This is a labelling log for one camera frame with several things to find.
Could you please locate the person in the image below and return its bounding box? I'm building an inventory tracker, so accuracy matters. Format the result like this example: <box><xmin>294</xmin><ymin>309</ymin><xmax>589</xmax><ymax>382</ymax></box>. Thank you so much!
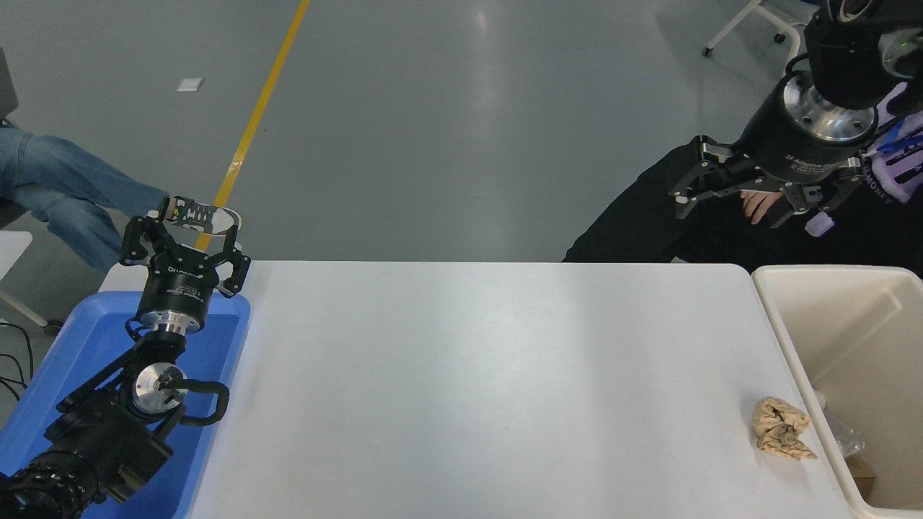
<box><xmin>0</xmin><ymin>128</ymin><xmax>242</xmax><ymax>273</ymax></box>
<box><xmin>562</xmin><ymin>79</ymin><xmax>923</xmax><ymax>278</ymax></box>

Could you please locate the grey panel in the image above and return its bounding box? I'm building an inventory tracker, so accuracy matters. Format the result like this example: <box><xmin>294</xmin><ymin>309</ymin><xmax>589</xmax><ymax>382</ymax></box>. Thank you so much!
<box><xmin>0</xmin><ymin>49</ymin><xmax>20</xmax><ymax>120</ymax></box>

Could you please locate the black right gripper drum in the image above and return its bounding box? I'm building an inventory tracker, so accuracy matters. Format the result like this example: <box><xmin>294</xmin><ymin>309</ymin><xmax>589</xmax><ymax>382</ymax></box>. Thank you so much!
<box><xmin>737</xmin><ymin>76</ymin><xmax>879</xmax><ymax>188</ymax></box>

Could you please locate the large pale plastic bin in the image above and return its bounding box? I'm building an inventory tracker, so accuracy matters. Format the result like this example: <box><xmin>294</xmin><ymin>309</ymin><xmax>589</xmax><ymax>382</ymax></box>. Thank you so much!
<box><xmin>751</xmin><ymin>265</ymin><xmax>923</xmax><ymax>519</ymax></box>

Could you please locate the tan paper ball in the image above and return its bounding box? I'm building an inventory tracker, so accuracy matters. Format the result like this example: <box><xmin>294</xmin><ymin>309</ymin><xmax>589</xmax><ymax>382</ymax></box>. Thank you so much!
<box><xmin>752</xmin><ymin>396</ymin><xmax>818</xmax><ymax>461</ymax></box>

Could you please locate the blue plastic tray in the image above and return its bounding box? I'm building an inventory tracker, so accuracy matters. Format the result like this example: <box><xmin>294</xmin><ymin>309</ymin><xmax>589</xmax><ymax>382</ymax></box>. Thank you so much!
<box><xmin>0</xmin><ymin>290</ymin><xmax>252</xmax><ymax>519</ymax></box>

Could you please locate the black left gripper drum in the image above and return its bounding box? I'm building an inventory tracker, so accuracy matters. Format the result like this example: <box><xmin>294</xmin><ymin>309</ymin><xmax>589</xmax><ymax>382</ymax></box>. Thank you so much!
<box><xmin>138</xmin><ymin>245</ymin><xmax>223</xmax><ymax>324</ymax></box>

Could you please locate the blue lanyard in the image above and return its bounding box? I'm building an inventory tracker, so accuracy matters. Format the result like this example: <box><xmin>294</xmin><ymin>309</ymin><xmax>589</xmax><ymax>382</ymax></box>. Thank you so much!
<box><xmin>876</xmin><ymin>119</ymin><xmax>923</xmax><ymax>156</ymax></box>

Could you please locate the white side table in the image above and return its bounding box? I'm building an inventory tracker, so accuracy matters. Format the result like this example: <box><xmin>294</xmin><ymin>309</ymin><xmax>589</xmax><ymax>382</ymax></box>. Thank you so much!
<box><xmin>0</xmin><ymin>231</ymin><xmax>66</xmax><ymax>337</ymax></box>

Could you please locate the person's left hand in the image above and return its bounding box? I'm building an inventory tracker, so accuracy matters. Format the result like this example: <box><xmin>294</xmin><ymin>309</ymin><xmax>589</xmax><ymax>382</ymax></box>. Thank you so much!
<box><xmin>741</xmin><ymin>189</ymin><xmax>783</xmax><ymax>225</ymax></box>

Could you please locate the brown cardboard piece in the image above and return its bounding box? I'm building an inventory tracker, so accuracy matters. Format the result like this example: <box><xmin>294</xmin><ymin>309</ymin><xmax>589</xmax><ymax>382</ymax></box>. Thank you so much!
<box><xmin>847</xmin><ymin>458</ymin><xmax>877</xmax><ymax>500</ymax></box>

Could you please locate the clear plastic bag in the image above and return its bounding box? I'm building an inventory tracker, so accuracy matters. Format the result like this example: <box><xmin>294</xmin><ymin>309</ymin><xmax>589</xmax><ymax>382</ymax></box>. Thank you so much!
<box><xmin>811</xmin><ymin>389</ymin><xmax>866</xmax><ymax>460</ymax></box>

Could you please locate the white wheeled chair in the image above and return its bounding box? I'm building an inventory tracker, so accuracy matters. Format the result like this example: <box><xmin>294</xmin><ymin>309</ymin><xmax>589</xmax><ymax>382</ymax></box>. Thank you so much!
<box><xmin>703</xmin><ymin>0</ymin><xmax>808</xmax><ymax>62</ymax></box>

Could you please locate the black floor cable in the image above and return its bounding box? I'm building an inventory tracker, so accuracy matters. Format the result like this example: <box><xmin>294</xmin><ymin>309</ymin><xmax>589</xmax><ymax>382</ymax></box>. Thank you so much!
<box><xmin>0</xmin><ymin>353</ymin><xmax>22</xmax><ymax>402</ymax></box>
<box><xmin>0</xmin><ymin>322</ymin><xmax>35</xmax><ymax>383</ymax></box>

